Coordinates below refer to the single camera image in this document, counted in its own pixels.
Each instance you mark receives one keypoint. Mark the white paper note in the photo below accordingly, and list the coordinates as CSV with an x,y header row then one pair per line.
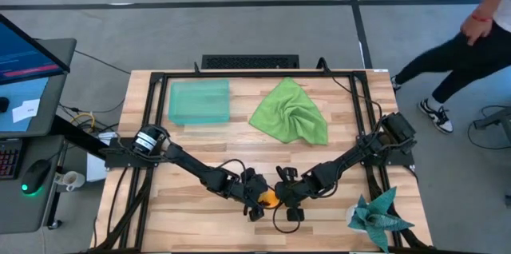
x,y
26,111

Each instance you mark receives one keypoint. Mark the computer monitor with blue screen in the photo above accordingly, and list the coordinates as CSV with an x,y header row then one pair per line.
x,y
24,58

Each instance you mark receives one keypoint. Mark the green microfiber towel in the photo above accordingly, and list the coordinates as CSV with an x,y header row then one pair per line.
x,y
287,114

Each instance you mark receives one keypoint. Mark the teal artificial plant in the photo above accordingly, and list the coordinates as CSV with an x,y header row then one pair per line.
x,y
377,218

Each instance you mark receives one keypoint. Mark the person's shoe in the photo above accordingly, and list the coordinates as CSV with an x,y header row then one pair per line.
x,y
439,120
395,84

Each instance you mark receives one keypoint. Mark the white box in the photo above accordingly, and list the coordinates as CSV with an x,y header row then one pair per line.
x,y
96,170

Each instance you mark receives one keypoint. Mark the black backlit keyboard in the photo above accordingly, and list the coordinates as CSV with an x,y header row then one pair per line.
x,y
9,162

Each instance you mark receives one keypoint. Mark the grey computer desk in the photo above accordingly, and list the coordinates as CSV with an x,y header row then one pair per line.
x,y
24,214

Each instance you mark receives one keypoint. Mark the teal translucent plastic basket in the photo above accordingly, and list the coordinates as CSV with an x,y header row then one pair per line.
x,y
199,102

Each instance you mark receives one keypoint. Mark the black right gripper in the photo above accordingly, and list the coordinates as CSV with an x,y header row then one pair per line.
x,y
297,196

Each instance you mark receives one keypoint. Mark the orange microfiber towel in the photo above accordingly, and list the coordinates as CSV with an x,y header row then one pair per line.
x,y
268,199

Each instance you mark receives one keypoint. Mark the black mesh box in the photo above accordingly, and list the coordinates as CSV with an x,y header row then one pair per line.
x,y
249,62

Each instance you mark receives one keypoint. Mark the white plastic cup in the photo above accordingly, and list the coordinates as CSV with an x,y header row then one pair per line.
x,y
74,180

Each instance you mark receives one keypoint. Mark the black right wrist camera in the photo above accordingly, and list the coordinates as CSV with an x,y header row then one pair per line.
x,y
283,192

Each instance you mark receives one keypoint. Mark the red wristband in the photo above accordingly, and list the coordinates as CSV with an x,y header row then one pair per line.
x,y
481,18

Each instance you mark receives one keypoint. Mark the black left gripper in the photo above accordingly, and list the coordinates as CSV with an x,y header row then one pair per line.
x,y
247,192

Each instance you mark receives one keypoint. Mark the black computer mouse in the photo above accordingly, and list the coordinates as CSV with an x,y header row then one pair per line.
x,y
36,174

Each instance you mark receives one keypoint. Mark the black stand base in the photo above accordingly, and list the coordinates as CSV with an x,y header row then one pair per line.
x,y
499,118

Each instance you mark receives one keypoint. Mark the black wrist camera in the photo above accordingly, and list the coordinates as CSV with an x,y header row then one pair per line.
x,y
283,192
260,187

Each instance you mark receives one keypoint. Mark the white plant pot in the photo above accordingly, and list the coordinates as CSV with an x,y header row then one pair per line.
x,y
351,216

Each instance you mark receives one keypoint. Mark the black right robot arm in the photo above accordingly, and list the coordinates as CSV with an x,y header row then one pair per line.
x,y
343,162

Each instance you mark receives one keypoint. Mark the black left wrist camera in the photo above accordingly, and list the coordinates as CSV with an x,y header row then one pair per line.
x,y
260,187

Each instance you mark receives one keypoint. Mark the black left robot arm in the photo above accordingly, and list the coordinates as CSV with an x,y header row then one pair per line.
x,y
191,164

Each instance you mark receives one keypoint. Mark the person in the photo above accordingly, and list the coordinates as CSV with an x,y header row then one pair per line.
x,y
471,58

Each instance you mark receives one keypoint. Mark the small black round device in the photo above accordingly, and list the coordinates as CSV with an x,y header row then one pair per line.
x,y
3,105

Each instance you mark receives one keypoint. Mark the person's hand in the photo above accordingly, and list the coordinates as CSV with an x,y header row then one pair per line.
x,y
475,30

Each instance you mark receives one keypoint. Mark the black metal table frame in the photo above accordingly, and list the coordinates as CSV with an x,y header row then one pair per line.
x,y
259,74

